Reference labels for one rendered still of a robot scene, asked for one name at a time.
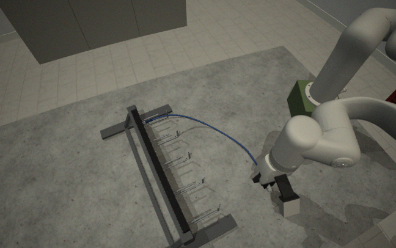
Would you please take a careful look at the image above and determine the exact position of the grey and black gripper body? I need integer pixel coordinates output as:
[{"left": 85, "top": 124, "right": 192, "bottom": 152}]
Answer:
[{"left": 254, "top": 154, "right": 295, "bottom": 184}]

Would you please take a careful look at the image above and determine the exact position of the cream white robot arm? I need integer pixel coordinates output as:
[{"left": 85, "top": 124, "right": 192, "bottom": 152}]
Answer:
[{"left": 269, "top": 8, "right": 396, "bottom": 217}]

